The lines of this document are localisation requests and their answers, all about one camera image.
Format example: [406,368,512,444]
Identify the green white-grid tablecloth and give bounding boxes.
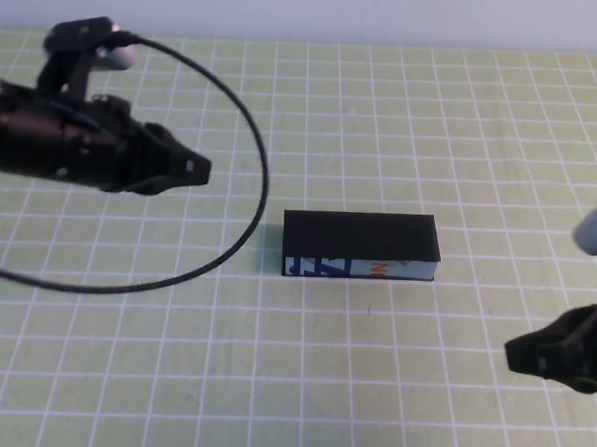
[0,23,597,447]

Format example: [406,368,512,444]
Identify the black glasses case printed sides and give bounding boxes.
[279,206,444,286]

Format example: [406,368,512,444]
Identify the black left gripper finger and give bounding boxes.
[133,121,215,187]
[109,173,183,198]

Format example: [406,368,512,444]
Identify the right wrist camera silver housing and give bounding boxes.
[570,196,597,257]

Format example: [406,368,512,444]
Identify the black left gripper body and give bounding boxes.
[8,85,152,195]

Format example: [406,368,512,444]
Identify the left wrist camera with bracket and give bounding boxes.
[37,13,140,105]

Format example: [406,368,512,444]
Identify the black left wrist camera cable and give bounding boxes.
[0,25,279,305]

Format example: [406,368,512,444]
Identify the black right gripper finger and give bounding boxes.
[502,298,597,381]
[543,340,597,396]

